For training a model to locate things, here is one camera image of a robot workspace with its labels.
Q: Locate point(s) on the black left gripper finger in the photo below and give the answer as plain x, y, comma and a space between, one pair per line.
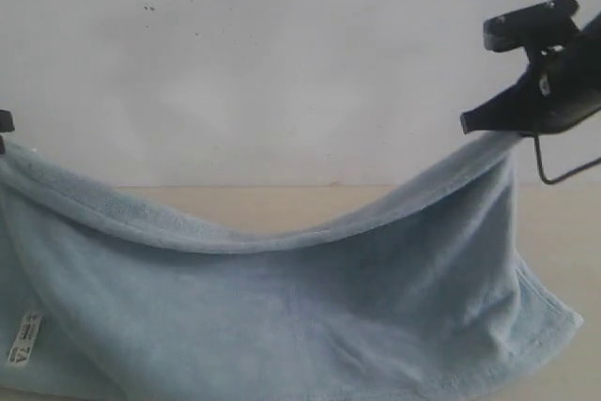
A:
6, 126

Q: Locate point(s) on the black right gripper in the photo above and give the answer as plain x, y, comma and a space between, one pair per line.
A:
563, 90

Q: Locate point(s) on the light blue fleece towel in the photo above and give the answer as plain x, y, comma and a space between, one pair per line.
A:
420, 295

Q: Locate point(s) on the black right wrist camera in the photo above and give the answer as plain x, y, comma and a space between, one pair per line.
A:
537, 27

